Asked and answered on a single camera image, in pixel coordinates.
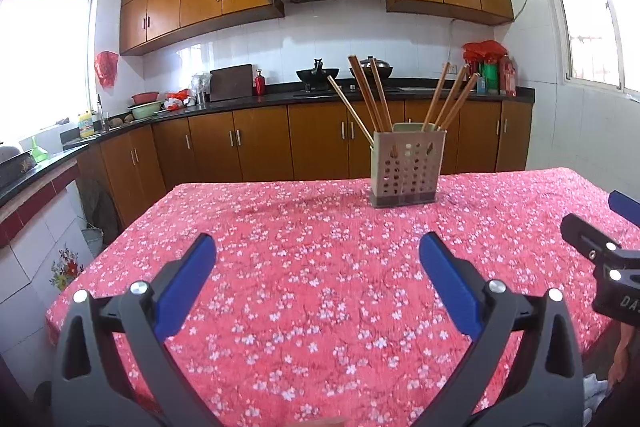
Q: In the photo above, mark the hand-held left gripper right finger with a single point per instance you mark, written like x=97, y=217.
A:
x=447, y=282

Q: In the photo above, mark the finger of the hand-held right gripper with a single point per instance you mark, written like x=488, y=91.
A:
x=627, y=207
x=585, y=234

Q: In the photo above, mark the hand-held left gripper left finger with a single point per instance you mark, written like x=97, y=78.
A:
x=187, y=282

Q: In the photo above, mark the grey perforated chopstick holder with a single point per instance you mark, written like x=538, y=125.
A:
x=406, y=201

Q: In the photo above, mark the wooden chopstick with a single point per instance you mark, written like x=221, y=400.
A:
x=435, y=97
x=454, y=96
x=369, y=92
x=350, y=109
x=362, y=92
x=381, y=94
x=462, y=102

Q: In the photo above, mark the person's right forearm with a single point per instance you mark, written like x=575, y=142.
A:
x=620, y=352

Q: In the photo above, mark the white cloth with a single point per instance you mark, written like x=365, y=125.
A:
x=595, y=392

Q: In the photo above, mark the grey bucket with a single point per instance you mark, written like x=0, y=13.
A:
x=92, y=242

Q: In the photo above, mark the red floral tablecloth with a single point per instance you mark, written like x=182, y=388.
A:
x=320, y=282

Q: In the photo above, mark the wooden lower kitchen cabinets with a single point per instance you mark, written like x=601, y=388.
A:
x=260, y=142

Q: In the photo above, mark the large red bottle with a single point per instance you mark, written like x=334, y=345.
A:
x=508, y=77

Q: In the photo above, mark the green basin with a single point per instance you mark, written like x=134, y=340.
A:
x=145, y=110

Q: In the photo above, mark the green bottle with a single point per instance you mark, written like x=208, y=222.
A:
x=491, y=79

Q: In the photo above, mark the small blue bottle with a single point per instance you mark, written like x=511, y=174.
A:
x=480, y=85

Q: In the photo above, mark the red food packets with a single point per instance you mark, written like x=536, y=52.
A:
x=177, y=99

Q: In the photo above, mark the black kitchen countertop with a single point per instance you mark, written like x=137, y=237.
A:
x=240, y=104

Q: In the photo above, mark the yellow detergent bottle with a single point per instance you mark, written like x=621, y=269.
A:
x=86, y=126

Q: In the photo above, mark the red basin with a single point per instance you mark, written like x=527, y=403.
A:
x=145, y=97

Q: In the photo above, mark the metal faucet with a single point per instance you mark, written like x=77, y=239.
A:
x=101, y=112

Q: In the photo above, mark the clear plastic bag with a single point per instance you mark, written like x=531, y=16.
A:
x=201, y=87

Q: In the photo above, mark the large side window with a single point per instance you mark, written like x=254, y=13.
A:
x=590, y=7

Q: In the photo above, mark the dark cutting board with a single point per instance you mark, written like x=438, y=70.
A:
x=231, y=83

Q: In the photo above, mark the small red bottle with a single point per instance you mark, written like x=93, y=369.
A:
x=259, y=83

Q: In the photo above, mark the wok with lid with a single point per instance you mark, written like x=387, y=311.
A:
x=382, y=68

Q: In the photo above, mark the hanging red plastic bag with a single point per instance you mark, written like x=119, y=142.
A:
x=106, y=69

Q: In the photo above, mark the black wok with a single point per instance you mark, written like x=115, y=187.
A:
x=317, y=76

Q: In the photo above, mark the window over sink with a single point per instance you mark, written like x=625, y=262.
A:
x=45, y=57

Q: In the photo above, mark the white wall socket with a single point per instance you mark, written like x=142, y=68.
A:
x=450, y=68

